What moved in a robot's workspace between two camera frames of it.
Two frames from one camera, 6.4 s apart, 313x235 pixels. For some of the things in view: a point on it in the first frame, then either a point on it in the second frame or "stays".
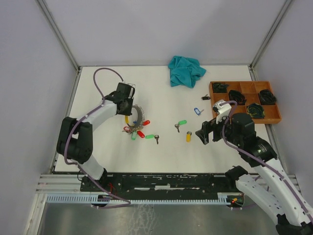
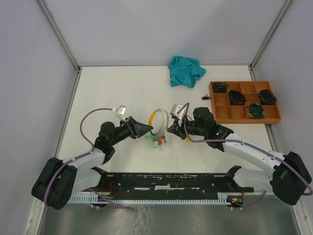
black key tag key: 205,97 stays
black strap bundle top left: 220,87 stays
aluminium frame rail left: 59,32 stays
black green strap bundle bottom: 256,110 stays
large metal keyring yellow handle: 141,115 -> 159,121
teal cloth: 185,71 stays
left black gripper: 127,112 -> 135,129
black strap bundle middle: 237,97 stays
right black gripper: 203,135 -> 174,129
